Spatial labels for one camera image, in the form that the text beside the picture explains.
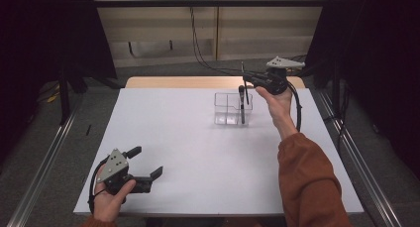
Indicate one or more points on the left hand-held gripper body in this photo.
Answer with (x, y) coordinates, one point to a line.
(114, 166)

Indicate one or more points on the metal floor rail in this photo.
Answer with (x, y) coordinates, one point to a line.
(43, 174)
(363, 161)

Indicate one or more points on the clear acrylic organizer box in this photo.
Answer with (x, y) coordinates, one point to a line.
(226, 114)

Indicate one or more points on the person's right hand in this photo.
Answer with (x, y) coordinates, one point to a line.
(280, 104)

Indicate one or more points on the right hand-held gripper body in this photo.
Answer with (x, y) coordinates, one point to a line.
(275, 81)

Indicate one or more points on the black curtain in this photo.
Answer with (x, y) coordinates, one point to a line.
(39, 38)
(379, 55)

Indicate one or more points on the black horizontal bar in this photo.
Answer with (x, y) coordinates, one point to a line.
(165, 2)

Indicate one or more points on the black stand post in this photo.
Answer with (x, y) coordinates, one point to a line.
(64, 101)

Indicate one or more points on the person's left hand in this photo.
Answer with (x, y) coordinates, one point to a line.
(110, 205)

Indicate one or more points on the white table sheet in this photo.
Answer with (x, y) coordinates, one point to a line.
(204, 174)

